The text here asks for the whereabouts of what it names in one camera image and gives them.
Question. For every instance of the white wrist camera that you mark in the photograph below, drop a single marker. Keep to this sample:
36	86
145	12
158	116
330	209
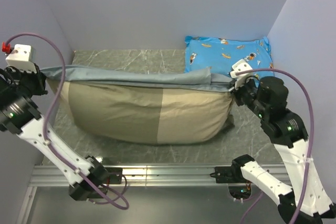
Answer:
241	70
20	57

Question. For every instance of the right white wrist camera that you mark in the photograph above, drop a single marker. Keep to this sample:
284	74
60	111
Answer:
241	70

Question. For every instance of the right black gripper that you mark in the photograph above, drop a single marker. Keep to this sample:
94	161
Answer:
249	80

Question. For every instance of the grey-blue pillowcase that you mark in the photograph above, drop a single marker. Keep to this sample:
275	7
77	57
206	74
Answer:
202	80

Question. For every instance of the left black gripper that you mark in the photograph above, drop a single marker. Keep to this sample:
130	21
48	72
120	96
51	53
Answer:
38	78

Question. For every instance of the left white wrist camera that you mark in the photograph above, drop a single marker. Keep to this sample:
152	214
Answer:
20	57

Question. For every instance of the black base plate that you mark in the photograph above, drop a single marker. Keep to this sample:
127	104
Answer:
238	187
114	176

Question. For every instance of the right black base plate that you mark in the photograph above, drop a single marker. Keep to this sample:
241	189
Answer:
238	187

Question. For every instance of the aluminium mounting rail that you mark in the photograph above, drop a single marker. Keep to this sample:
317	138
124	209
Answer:
179	175

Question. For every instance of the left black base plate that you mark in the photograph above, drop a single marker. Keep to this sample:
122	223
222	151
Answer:
114	176

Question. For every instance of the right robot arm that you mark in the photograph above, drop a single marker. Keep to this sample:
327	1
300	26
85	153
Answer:
304	200

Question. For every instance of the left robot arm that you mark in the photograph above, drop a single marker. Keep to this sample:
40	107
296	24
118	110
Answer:
21	116

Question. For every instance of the blue cartoon print pillow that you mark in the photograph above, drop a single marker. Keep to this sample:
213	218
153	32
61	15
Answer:
220	54

